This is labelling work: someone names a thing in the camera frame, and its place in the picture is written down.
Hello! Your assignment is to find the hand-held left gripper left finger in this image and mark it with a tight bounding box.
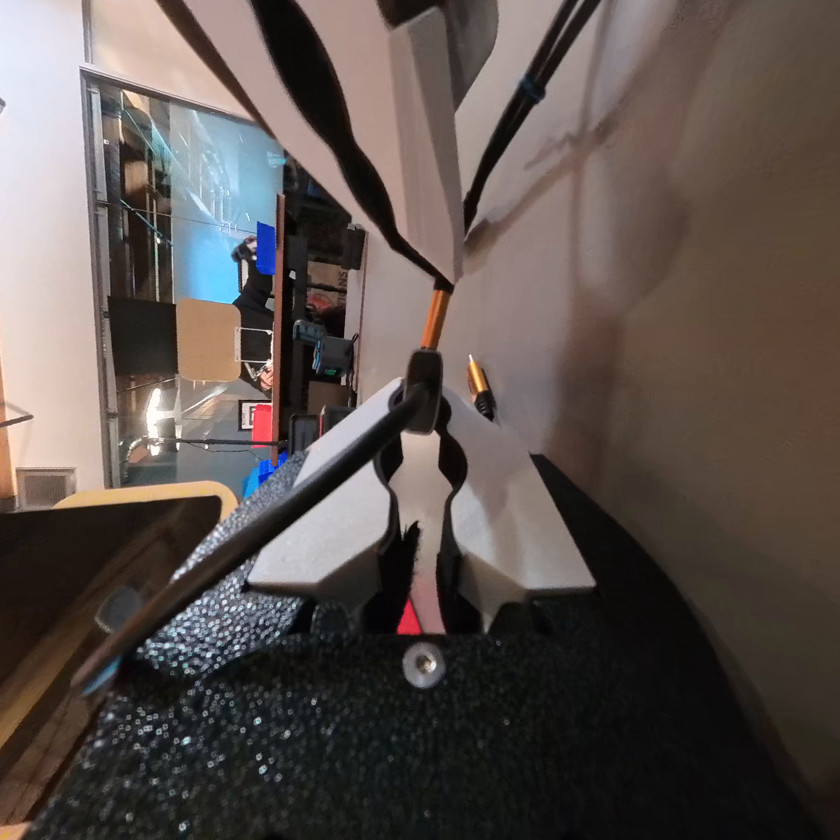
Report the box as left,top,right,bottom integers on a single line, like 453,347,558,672
247,376,414,624

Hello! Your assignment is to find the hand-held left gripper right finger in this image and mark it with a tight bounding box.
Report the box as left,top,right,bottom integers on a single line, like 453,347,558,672
436,384,598,632

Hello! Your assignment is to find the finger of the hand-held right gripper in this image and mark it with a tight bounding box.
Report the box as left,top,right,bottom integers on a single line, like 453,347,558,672
292,0,468,291
156,0,450,290

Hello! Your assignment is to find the cardboard box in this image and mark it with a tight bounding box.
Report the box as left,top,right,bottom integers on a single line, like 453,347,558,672
305,259,361,309

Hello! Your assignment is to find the glass partition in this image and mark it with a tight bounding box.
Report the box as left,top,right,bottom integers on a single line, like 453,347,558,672
80,66,355,490

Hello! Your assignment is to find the dark wooden desk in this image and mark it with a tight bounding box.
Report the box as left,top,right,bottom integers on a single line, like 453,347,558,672
271,193,309,463

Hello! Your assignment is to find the rounded light board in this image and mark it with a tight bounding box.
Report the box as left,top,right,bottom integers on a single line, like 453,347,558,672
52,479,240,526

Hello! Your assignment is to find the studio light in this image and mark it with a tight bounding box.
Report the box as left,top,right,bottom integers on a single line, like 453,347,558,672
141,386,183,457

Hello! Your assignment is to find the beige board with clear stand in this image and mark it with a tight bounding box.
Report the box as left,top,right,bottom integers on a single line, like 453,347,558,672
176,298,273,383

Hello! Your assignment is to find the black panel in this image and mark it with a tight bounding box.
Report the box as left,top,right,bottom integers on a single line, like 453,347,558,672
108,295,178,376

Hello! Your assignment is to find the wall vent grille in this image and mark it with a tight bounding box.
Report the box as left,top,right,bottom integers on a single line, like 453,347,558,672
14,467,78,511

